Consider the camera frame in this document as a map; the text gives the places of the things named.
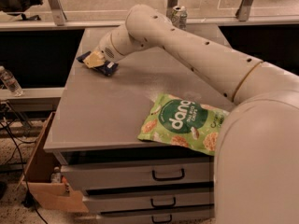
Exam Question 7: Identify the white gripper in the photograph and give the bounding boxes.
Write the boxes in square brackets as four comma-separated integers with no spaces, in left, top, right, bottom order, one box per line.
[83,32,124,68]

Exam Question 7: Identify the dark blue snack bar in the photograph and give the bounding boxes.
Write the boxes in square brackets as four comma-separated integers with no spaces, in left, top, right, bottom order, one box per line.
[77,51,118,77]

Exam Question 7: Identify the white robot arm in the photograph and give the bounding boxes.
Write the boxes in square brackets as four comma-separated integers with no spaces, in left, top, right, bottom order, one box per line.
[84,5,299,224]

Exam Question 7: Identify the grey metal drawer cabinet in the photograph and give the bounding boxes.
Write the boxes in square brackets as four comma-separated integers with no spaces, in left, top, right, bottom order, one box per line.
[43,23,237,224]

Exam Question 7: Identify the clear plastic water bottle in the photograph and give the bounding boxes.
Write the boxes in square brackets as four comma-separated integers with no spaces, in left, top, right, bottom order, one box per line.
[0,66,23,97]

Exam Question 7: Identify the white green soda can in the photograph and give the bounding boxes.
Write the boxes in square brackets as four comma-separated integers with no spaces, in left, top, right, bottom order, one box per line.
[171,6,188,30]

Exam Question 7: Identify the green rice chips bag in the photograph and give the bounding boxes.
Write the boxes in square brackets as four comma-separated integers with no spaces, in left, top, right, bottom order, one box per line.
[137,93,229,156]

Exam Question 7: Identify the small bottle in box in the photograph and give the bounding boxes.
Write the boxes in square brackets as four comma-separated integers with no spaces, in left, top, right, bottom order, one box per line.
[50,167,62,183]

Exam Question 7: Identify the brown cardboard box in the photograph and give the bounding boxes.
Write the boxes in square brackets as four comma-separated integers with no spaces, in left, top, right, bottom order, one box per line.
[21,112,88,213]

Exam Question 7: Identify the metal railing frame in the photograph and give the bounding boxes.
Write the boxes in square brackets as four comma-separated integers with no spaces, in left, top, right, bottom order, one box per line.
[0,0,299,31]

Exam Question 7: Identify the black floor cables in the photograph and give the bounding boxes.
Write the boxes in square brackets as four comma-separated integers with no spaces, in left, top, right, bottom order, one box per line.
[0,100,50,224]

